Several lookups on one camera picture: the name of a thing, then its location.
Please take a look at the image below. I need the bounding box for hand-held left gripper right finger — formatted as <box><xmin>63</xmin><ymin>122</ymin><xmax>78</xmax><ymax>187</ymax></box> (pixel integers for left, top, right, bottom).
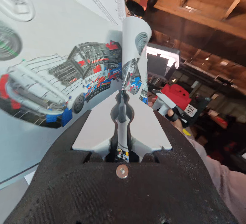
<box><xmin>123</xmin><ymin>91</ymin><xmax>172</xmax><ymax>152</ymax></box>

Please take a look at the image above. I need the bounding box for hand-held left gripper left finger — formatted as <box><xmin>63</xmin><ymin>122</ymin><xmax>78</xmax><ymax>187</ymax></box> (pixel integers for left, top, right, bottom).
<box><xmin>72</xmin><ymin>90</ymin><xmax>123</xmax><ymax>150</ymax></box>

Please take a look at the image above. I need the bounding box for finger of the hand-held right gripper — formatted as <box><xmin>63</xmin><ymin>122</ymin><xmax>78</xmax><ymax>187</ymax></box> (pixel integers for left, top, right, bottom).
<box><xmin>152</xmin><ymin>89</ymin><xmax>177</xmax><ymax>110</ymax></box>

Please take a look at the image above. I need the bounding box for toy car instruction booklet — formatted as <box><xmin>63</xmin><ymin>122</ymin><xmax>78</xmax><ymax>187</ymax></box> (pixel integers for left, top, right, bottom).
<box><xmin>0</xmin><ymin>0</ymin><xmax>152</xmax><ymax>185</ymax></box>

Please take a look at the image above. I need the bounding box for person's right forearm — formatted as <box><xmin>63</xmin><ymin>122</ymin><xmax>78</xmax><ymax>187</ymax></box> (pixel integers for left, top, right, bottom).
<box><xmin>184</xmin><ymin>130</ymin><xmax>246</xmax><ymax>224</ymax></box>

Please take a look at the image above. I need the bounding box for person's right hand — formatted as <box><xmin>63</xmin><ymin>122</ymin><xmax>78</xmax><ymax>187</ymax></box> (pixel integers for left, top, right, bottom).
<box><xmin>148</xmin><ymin>98</ymin><xmax>185</xmax><ymax>134</ymax></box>

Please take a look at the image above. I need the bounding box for white light panel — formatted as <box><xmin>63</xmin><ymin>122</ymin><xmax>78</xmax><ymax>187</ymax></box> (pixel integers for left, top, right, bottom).
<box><xmin>147</xmin><ymin>43</ymin><xmax>181</xmax><ymax>76</ymax></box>

